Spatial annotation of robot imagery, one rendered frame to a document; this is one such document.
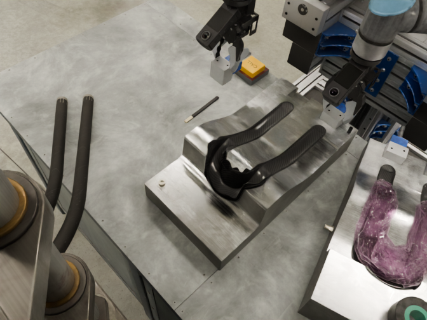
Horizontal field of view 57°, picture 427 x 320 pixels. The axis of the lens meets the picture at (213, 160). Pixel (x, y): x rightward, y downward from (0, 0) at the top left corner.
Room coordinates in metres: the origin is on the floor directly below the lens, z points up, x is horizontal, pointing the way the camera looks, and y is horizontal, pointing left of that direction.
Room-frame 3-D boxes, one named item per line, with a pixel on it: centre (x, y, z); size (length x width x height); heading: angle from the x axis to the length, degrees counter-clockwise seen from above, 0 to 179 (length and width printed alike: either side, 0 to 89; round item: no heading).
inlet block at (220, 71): (0.84, -0.03, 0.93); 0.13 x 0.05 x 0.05; 139
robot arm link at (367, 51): (0.72, -0.31, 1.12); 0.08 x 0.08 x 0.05
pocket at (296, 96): (0.78, -0.22, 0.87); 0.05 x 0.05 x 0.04; 49
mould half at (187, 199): (0.57, -0.10, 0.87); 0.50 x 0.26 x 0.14; 139
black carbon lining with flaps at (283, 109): (0.58, -0.12, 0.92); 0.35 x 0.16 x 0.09; 139
